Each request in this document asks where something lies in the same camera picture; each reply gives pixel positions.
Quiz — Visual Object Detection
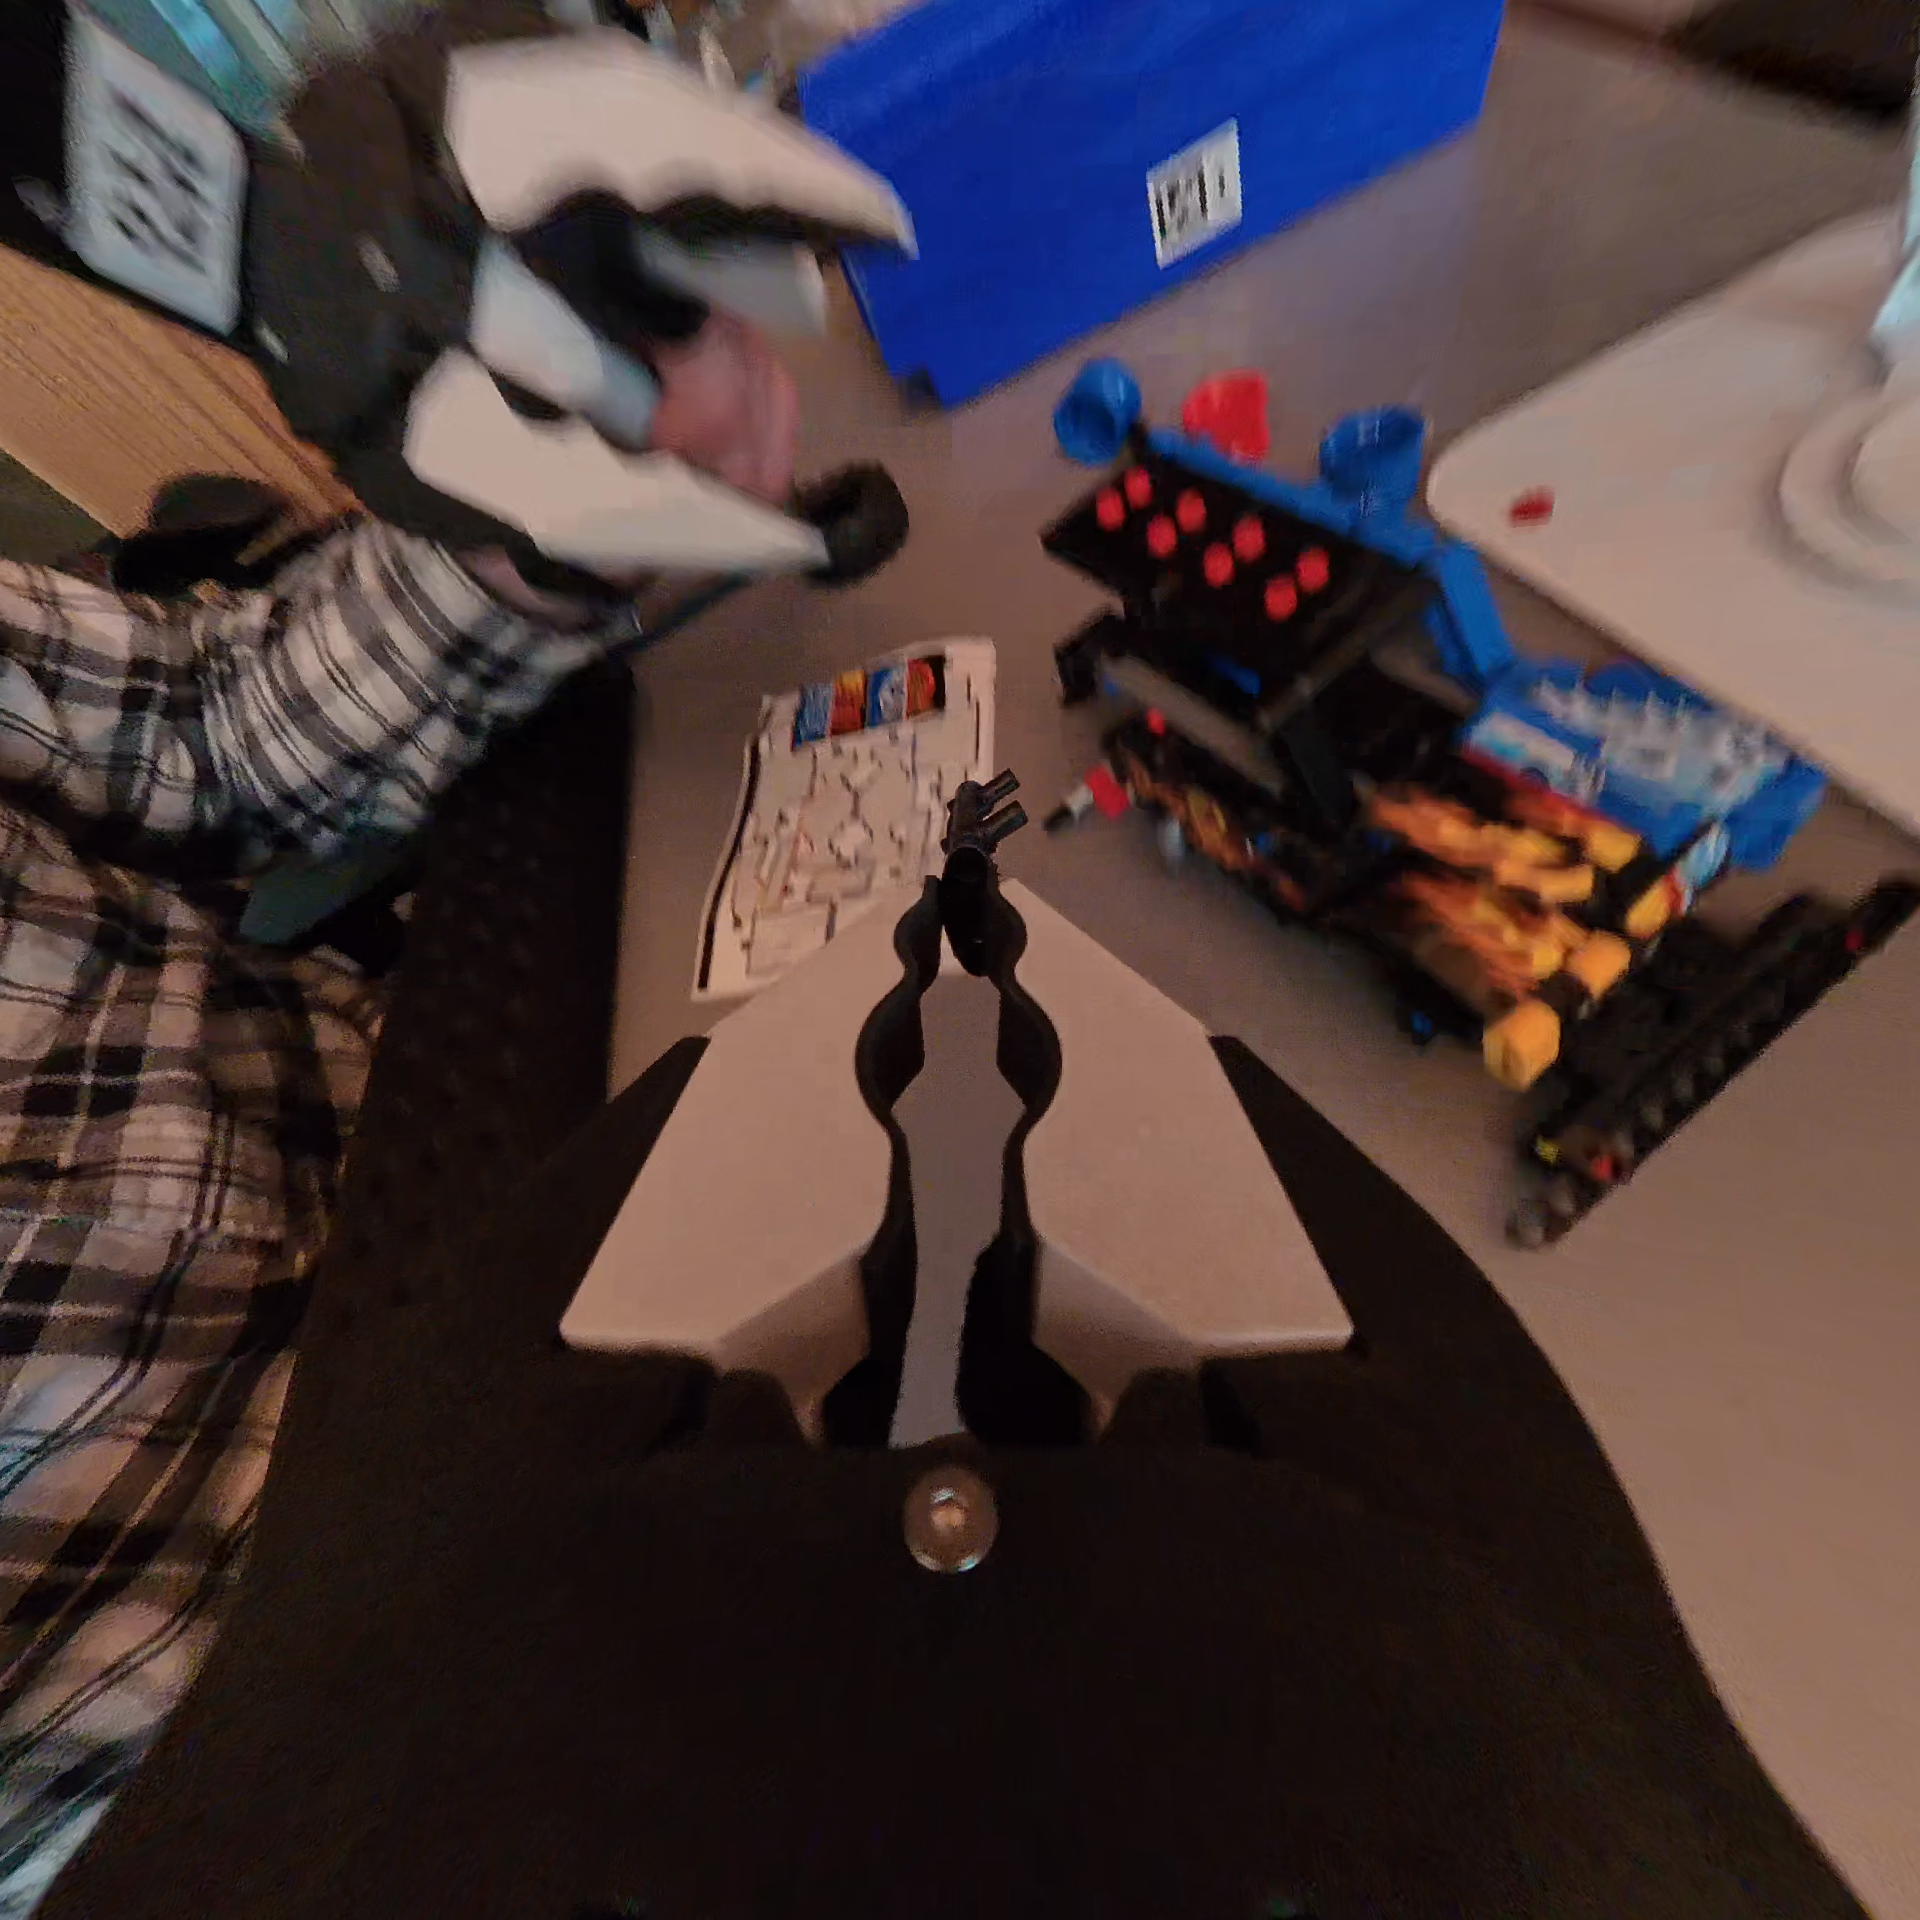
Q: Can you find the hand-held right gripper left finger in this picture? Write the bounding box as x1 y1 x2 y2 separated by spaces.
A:
560 878 953 1373

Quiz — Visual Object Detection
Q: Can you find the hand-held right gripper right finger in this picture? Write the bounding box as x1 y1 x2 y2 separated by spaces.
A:
983 878 1356 1364

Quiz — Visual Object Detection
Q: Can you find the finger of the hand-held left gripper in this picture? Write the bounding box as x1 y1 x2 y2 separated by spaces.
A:
402 350 841 590
448 29 921 339

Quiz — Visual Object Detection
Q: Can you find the black round toy piece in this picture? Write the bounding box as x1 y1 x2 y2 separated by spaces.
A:
803 461 913 590

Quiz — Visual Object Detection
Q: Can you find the sticker sheet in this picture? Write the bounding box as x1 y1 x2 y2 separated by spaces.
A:
690 637 999 1004

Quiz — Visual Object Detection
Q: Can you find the grey desk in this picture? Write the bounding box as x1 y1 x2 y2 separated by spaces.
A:
608 0 1920 1920

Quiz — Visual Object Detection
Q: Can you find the person's left hand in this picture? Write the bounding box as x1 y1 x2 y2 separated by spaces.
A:
657 322 807 506

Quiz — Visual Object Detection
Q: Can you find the light wooden surface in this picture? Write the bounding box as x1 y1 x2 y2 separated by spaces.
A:
0 247 354 534

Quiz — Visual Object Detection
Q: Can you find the dark perforated panel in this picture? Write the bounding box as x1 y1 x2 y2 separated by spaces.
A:
241 660 640 1502

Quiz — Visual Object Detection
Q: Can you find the blue storage bin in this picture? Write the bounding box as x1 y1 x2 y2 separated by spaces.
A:
796 0 1509 414

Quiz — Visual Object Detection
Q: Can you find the blue toy wheel rim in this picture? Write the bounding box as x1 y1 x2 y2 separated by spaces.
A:
1053 358 1144 460
1319 405 1427 506

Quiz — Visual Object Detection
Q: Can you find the flame-printed toy truck model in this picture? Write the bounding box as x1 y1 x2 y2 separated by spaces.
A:
1042 427 1920 1251

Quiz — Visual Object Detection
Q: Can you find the red toy wheel rim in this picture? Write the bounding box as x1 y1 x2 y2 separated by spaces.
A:
1180 375 1274 460

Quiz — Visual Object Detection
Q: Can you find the white book stand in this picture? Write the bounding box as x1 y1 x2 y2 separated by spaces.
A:
1424 210 1920 835

